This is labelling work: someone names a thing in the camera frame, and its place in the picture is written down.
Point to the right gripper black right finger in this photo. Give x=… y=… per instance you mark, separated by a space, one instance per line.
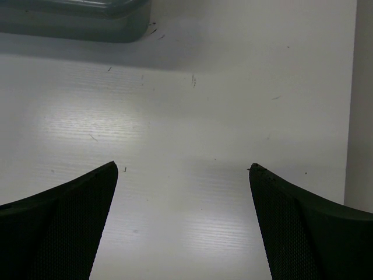
x=306 y=236

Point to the grey plastic bin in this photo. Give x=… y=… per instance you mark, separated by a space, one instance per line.
x=102 y=21

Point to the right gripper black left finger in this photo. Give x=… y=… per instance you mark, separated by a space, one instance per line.
x=55 y=234

